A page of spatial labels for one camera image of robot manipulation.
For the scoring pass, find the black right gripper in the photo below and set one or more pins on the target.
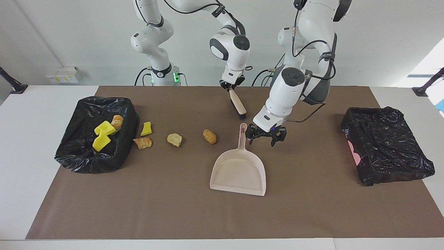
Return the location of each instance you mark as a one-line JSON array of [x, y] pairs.
[[232, 83]]

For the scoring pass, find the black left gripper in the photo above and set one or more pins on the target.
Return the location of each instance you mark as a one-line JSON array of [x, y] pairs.
[[269, 133]]

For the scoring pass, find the beige hand brush black bristles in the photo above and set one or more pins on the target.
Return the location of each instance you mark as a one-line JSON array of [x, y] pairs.
[[238, 104]]

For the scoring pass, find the beige plastic dustpan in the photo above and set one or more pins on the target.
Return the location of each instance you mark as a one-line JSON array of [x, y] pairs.
[[239, 170]]

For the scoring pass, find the brown peanut-shaped scrap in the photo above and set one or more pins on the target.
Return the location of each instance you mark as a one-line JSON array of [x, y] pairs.
[[210, 137]]

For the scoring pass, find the small pale foam scrap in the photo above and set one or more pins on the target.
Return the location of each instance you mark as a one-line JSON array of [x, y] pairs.
[[174, 140]]

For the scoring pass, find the small yellow sponge wedge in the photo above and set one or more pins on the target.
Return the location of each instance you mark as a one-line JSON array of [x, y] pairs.
[[146, 129]]

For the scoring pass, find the orange striped foam scrap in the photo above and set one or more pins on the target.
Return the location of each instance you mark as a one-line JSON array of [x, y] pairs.
[[143, 143]]

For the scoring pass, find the large pale foam scrap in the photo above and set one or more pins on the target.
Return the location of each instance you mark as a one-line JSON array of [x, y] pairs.
[[118, 123]]

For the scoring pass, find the notched yellow sponge piece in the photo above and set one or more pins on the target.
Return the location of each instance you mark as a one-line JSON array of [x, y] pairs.
[[105, 129]]

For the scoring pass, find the yellow sponge block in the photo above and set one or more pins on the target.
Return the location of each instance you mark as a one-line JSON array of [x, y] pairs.
[[101, 143]]

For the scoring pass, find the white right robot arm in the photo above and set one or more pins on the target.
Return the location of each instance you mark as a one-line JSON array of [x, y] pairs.
[[230, 48]]

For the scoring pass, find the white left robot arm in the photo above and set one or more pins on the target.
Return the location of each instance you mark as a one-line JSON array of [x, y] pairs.
[[288, 93]]

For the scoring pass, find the pink bin with black bag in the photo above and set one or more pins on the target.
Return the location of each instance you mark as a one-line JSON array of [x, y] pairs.
[[388, 146]]

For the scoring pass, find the bin lined with black bag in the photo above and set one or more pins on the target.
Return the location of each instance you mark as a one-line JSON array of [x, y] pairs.
[[79, 159]]

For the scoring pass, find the brown table mat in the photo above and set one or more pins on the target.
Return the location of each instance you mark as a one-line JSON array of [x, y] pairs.
[[242, 215]]

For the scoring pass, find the blue object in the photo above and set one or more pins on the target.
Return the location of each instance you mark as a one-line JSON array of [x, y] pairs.
[[441, 105]]

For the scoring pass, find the white wall socket box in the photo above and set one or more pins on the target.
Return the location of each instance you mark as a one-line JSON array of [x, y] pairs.
[[62, 74]]

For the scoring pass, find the black camera stand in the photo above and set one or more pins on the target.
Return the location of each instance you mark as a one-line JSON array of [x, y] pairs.
[[425, 88], [14, 85]]

